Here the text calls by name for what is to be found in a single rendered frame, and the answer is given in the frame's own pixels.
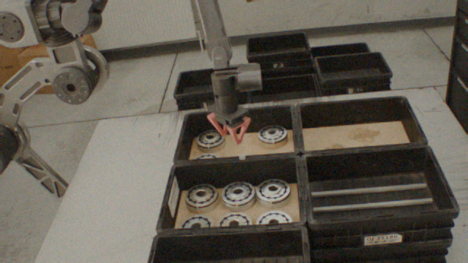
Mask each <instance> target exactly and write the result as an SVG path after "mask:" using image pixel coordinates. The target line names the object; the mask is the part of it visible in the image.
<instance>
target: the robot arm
mask: <svg viewBox="0 0 468 263"><path fill-rule="evenodd" d="M107 3H108V0H77V2H76V3H75V2H74V3H72V2H70V3H65V2H63V1H58V2H53V1H52V0H27V1H25V7H26V11H27V14H28V15H29V20H30V22H31V25H32V26H33V30H34V33H35V36H36V40H37V41H38V43H45V42H46V41H47V40H48V39H49V38H50V37H51V36H52V35H53V33H54V32H56V31H58V30H59V28H63V27H64V28H65V29H66V30H68V31H70V32H71V33H72V35H73V37H76V36H77V35H76V34H78V36H79V37H81V38H83V35H84V34H93V33H95V32H97V31H98V30H100V28H101V26H102V15H101V14H102V11H103V10H104V9H105V7H106V6H107ZM195 4H196V6H197V11H198V14H199V17H200V22H201V26H202V30H203V36H204V38H205V46H206V49H207V52H208V57H209V58H210V60H211V61H212V62H213V64H214V69H219V70H216V71H215V72H213V73H212V75H211V77H212V82H213V87H214V96H215V101H216V103H215V104H212V105H210V106H209V107H207V111H208V112H211V114H209V115H207V116H208V120H209V121H210V122H211V123H212V124H213V125H215V127H216V128H217V129H218V131H219V132H220V134H221V135H222V136H223V137H224V136H225V135H226V134H227V130H228V131H229V133H230V134H231V135H232V137H233V139H234V140H235V142H236V144H237V145H239V144H240V143H241V142H242V139H243V137H244V132H245V131H246V128H247V126H249V124H250V122H251V119H250V117H247V116H246V115H248V114H249V110H248V109H246V108H244V107H242V106H239V105H238V103H237V96H236V90H235V79H234V77H235V78H236V84H237V88H239V90H240V91H255V90H262V79H261V69H260V65H259V64H256V63H253V64H244V63H241V64H230V60H231V59H232V57H233V49H232V46H231V43H230V38H228V36H227V32H226V28H225V25H224V21H223V19H222V14H221V10H220V8H219V2H218V0H195ZM230 67H237V68H234V69H224V68H230ZM241 116H243V119H241V118H239V117H241ZM236 119H238V120H236ZM217 121H218V122H219V123H221V124H223V125H224V130H222V128H221V127H220V125H219V124H218V123H217ZM239 127H241V133H240V137H239V139H238V137H237V134H236V130H237V128H239Z"/></svg>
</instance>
